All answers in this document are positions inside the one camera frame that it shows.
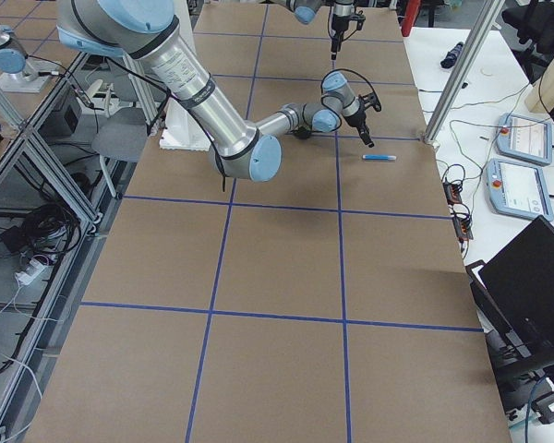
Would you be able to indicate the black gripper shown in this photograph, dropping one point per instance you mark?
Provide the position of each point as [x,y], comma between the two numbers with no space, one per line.
[356,120]
[337,23]

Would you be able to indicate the blue marker pen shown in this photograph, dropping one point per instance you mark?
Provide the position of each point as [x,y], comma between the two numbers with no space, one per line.
[379,158]

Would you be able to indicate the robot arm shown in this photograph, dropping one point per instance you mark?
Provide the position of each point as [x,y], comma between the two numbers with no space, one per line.
[149,32]
[305,11]

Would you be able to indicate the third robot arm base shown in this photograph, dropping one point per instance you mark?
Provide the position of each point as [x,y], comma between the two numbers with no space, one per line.
[18,74]

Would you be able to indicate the black mesh pen cup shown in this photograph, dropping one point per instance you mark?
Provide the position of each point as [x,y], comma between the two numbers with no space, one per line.
[302,133]

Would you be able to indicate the orange black connector box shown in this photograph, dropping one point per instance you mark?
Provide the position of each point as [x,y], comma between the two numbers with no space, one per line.
[452,193]

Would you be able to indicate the folded dark umbrella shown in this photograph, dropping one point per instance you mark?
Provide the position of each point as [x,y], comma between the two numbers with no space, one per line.
[451,57]

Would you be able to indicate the near teach pendant tablet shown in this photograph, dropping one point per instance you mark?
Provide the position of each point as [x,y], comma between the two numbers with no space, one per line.
[518,190]

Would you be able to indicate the teach pendant tablet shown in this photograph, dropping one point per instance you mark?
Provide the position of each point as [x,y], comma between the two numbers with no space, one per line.
[525,138]
[518,190]

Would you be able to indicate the far teach pendant tablet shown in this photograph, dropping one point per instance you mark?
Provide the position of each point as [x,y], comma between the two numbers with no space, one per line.
[525,138]

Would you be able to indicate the black laptop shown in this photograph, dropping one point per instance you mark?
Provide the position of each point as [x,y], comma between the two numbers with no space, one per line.
[515,290]

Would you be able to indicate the grey office chair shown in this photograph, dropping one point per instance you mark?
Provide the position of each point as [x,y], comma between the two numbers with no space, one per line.
[122,138]

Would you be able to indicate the white power strip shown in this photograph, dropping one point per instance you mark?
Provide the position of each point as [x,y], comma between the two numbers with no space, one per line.
[35,267]

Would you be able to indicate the aluminium frame post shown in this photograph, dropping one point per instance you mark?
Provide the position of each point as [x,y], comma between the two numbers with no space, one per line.
[472,46]

